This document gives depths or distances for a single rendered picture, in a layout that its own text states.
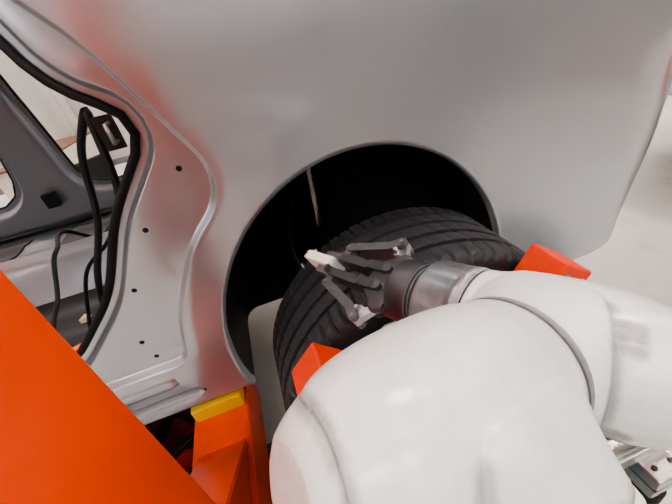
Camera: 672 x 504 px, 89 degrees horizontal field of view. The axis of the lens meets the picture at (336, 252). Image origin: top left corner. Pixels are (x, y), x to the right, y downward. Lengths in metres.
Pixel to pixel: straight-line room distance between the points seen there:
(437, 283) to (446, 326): 0.15
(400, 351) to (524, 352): 0.07
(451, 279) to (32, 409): 0.37
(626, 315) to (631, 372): 0.04
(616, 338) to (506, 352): 0.10
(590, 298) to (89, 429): 0.44
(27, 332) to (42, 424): 0.08
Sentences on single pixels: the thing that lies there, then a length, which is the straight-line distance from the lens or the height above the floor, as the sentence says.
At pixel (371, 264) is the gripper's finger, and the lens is 0.44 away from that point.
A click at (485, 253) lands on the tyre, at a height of 1.16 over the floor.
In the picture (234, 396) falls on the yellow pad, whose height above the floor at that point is 0.73.
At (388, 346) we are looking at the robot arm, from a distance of 0.17.
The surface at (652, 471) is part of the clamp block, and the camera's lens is 0.70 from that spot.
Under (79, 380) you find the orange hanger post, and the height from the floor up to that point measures 1.29.
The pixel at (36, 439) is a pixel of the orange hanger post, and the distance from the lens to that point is 0.38.
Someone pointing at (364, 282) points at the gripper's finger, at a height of 1.27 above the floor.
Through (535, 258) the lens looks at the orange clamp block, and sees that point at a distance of 0.66.
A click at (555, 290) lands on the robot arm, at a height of 1.35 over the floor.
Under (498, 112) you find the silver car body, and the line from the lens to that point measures 0.91.
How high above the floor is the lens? 1.53
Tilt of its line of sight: 33 degrees down
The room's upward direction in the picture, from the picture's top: 13 degrees counter-clockwise
